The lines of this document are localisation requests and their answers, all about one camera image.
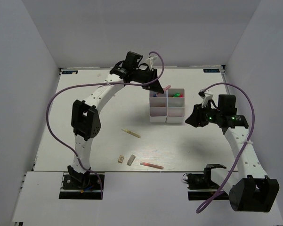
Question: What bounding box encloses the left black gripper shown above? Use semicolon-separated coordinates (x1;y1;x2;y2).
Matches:
133;68;164;94

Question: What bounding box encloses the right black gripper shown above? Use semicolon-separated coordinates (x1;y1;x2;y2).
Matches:
185;101;222;127

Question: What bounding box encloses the pink translucent tube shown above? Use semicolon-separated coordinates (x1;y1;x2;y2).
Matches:
157;85;171;97

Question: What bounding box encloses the yellow marker pen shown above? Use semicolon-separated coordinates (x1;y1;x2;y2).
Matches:
121;128;141;138

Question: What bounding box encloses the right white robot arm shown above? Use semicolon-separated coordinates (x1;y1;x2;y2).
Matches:
184;91;279;212

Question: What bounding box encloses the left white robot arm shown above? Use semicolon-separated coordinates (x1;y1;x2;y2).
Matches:
67;51;164;188

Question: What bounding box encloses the left white organizer bin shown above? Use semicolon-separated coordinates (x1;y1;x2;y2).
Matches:
149;91;167;123

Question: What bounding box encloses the white organizer bin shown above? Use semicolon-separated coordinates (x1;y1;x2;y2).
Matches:
166;88;185;123
149;91;167;123

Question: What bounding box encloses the right white organizer bin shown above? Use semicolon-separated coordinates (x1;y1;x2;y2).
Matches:
166;88;185;123

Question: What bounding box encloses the right blue table label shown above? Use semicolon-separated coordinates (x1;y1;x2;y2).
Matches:
203;69;220;73

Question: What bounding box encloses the blue table label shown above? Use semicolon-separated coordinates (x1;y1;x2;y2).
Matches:
203;69;220;73
62;70;78;74

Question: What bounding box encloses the orange marker pen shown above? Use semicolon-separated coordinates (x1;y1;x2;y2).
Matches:
140;161;164;170

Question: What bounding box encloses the grey eraser block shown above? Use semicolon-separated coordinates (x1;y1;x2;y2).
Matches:
127;154;136;166

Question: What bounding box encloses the tan small eraser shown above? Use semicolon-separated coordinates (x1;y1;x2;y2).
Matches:
118;155;124;163

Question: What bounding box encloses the left blue table label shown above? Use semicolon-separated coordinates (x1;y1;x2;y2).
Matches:
62;70;78;74

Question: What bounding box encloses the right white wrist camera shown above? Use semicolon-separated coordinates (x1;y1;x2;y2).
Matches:
198;89;213;108

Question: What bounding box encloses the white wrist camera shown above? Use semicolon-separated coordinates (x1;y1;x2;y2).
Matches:
146;55;158;70
198;89;213;108

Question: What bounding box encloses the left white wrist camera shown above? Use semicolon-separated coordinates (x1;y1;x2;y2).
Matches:
146;55;158;70

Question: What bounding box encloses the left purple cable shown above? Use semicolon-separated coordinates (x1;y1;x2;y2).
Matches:
48;51;165;198

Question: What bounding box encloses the purple cable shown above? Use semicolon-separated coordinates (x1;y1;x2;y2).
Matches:
196;82;255;214
48;51;165;198

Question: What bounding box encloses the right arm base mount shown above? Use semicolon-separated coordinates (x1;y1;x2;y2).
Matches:
182;173;219;201

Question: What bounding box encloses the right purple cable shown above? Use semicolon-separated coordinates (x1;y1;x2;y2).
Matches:
196;82;255;214

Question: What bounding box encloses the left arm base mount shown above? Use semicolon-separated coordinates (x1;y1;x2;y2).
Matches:
59;174;102;200

